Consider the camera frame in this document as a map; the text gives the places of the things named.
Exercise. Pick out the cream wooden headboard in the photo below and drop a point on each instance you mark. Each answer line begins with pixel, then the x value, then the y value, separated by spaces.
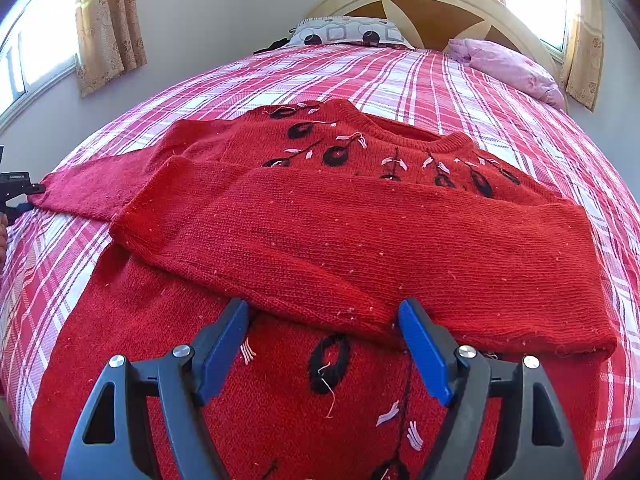
pixel 500 10

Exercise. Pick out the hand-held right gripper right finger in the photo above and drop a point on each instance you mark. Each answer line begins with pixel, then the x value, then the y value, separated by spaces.
pixel 425 355

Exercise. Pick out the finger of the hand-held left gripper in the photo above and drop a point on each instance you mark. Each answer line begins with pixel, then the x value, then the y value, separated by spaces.
pixel 36 189

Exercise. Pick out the pink pillow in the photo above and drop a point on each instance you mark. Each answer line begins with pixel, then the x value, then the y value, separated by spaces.
pixel 515 70

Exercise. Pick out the red knitted sweater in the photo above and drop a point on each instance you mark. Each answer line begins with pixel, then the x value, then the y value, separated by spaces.
pixel 350 240

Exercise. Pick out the window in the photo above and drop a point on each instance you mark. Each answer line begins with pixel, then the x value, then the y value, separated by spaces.
pixel 535 0
pixel 40 45

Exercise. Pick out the beige floral curtain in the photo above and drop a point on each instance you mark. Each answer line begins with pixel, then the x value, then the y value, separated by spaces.
pixel 582 45
pixel 107 25

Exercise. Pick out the red white plaid blanket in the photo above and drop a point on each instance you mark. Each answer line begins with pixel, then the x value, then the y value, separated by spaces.
pixel 425 85

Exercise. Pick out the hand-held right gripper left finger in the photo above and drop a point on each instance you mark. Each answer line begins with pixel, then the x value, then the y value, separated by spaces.
pixel 220 355

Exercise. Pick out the grey patterned pillow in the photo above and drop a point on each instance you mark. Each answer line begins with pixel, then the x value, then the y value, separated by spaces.
pixel 345 32

